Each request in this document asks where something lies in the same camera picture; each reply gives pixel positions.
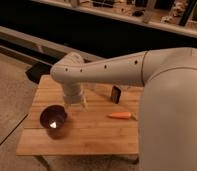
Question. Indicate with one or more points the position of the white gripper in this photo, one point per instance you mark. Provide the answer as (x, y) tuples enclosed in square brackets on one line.
[(72, 94)]

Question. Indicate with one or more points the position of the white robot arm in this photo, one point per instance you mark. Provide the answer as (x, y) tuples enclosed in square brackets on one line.
[(167, 125)]

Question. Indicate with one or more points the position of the black eraser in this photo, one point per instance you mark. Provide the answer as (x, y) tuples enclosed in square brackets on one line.
[(115, 94)]

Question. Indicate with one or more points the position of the dark metal bowl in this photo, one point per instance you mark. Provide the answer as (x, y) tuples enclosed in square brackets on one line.
[(52, 120)]

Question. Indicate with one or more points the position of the wooden table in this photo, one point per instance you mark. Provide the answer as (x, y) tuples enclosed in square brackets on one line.
[(88, 130)]

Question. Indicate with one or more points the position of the orange carrot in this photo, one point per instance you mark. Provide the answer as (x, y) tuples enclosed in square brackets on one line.
[(122, 115)]

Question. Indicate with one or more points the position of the black object on floor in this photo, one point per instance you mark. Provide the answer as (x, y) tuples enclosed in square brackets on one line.
[(36, 71)]

